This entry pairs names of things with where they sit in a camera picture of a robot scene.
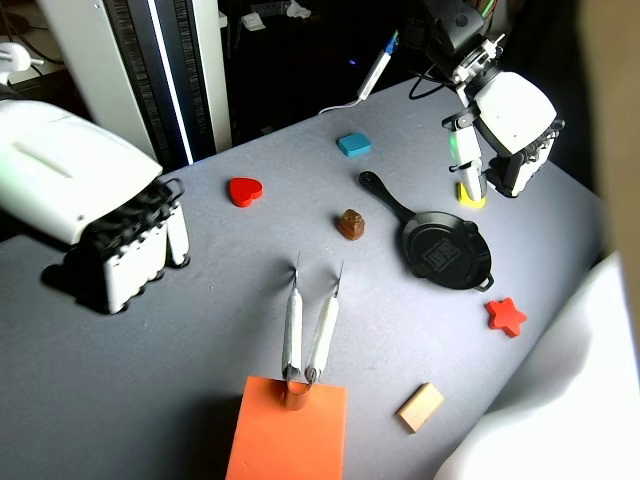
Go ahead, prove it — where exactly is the brown small block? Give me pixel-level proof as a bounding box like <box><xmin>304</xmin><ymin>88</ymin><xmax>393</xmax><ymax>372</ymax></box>
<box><xmin>335</xmin><ymin>208</ymin><xmax>366</xmax><ymax>242</ymax></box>

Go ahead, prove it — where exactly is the black cast iron pan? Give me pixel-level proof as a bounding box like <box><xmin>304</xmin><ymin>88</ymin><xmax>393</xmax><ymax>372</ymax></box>
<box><xmin>358</xmin><ymin>170</ymin><xmax>495</xmax><ymax>294</ymax></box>

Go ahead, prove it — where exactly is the red heart block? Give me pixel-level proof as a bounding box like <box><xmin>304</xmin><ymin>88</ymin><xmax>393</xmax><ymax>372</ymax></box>
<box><xmin>228</xmin><ymin>177</ymin><xmax>264</xmax><ymax>208</ymax></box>

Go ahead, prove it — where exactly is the grey table cloth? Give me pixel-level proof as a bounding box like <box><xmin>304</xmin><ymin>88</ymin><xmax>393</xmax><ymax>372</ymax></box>
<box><xmin>0</xmin><ymin>77</ymin><xmax>621</xmax><ymax>480</ymax></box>

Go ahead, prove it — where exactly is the blue square block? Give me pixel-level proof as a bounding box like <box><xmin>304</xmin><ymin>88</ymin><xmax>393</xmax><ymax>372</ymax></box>
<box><xmin>336</xmin><ymin>132</ymin><xmax>373</xmax><ymax>159</ymax></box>

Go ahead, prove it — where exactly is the large orange foam block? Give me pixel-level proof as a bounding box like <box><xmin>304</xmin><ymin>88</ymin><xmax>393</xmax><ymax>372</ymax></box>
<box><xmin>224</xmin><ymin>375</ymin><xmax>350</xmax><ymax>480</ymax></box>

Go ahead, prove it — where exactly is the yellow block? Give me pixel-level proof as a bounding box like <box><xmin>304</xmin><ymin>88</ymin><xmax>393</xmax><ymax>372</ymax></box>
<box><xmin>456</xmin><ymin>182</ymin><xmax>488</xmax><ymax>210</ymax></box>

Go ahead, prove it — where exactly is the plain wooden rectangular block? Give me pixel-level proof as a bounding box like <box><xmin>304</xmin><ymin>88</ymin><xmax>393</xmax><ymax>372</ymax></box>
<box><xmin>396</xmin><ymin>382</ymin><xmax>446</xmax><ymax>435</ymax></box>

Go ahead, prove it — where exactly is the red star block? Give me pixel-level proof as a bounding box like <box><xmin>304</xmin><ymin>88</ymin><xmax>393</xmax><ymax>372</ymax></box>
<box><xmin>483</xmin><ymin>296</ymin><xmax>529</xmax><ymax>339</ymax></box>

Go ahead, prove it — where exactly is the white blurred robot shell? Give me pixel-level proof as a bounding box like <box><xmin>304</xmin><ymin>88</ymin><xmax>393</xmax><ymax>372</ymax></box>
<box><xmin>434</xmin><ymin>249</ymin><xmax>640</xmax><ymax>480</ymax></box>

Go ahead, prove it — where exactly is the white frame column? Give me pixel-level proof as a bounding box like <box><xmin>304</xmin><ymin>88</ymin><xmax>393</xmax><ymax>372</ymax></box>
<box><xmin>37</xmin><ymin>0</ymin><xmax>234</xmax><ymax>166</ymax></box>

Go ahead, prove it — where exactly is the white adapter with cable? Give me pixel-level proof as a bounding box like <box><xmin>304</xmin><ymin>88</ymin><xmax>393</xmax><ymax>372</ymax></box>
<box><xmin>317</xmin><ymin>30</ymin><xmax>401</xmax><ymax>117</ymax></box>

